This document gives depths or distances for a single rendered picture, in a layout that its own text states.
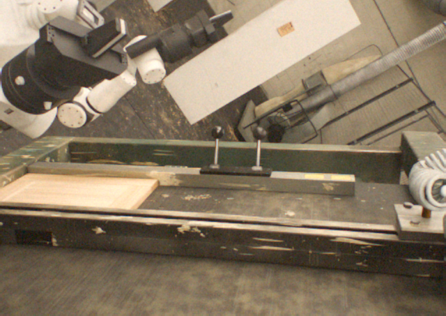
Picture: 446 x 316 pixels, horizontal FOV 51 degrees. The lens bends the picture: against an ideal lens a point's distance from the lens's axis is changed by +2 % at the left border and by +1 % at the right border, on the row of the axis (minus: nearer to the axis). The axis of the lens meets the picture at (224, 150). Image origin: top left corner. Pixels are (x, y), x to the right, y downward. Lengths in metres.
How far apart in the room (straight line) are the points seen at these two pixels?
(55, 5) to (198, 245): 0.54
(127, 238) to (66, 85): 0.42
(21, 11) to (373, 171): 1.05
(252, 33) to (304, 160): 3.49
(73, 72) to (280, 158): 0.95
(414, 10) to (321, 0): 4.78
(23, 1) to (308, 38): 4.00
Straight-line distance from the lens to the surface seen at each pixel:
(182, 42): 1.26
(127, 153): 1.63
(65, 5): 1.00
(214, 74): 5.03
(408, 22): 9.48
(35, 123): 0.78
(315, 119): 6.62
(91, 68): 0.65
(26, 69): 0.68
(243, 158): 1.51
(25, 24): 1.07
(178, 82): 5.13
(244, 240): 0.93
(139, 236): 0.99
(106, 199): 1.25
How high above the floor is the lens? 1.87
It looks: 19 degrees down
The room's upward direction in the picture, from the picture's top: 61 degrees clockwise
